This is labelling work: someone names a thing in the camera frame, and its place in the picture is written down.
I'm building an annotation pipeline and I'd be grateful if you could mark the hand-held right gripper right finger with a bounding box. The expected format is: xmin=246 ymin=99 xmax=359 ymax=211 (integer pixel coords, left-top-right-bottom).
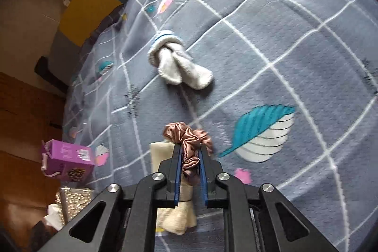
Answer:
xmin=197 ymin=146 xmax=340 ymax=252

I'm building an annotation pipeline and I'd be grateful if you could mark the cream sock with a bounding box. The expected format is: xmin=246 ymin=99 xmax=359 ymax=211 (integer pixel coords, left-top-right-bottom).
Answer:
xmin=149 ymin=141 xmax=198 ymax=236

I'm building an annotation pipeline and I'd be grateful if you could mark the purple cardboard box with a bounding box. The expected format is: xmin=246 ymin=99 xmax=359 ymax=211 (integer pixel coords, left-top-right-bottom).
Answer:
xmin=41 ymin=139 xmax=95 ymax=183

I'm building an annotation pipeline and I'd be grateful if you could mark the grey knotted sock pair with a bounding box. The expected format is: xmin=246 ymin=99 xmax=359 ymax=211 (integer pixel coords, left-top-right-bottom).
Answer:
xmin=148 ymin=30 xmax=214 ymax=90

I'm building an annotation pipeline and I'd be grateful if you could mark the grey checked printed blanket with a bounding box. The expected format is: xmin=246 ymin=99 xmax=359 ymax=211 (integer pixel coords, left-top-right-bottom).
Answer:
xmin=62 ymin=0 xmax=378 ymax=252

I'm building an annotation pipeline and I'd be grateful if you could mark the white crumpled tissue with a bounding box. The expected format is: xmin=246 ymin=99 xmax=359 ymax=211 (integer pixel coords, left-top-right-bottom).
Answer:
xmin=44 ymin=203 xmax=64 ymax=230

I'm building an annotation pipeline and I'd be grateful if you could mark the brown satin scrunchie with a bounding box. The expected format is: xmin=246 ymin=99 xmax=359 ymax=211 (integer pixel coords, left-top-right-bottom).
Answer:
xmin=163 ymin=122 xmax=214 ymax=183

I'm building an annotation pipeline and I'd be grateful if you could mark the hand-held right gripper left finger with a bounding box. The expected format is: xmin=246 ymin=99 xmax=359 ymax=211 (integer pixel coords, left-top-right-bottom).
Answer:
xmin=38 ymin=143 xmax=184 ymax=252

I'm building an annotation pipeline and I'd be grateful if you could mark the gold woven basket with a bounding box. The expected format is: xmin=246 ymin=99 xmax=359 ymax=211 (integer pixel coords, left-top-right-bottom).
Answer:
xmin=56 ymin=186 xmax=95 ymax=224

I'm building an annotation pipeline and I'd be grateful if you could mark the black object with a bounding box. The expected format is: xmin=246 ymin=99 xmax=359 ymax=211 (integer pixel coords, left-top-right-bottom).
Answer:
xmin=34 ymin=56 xmax=70 ymax=96

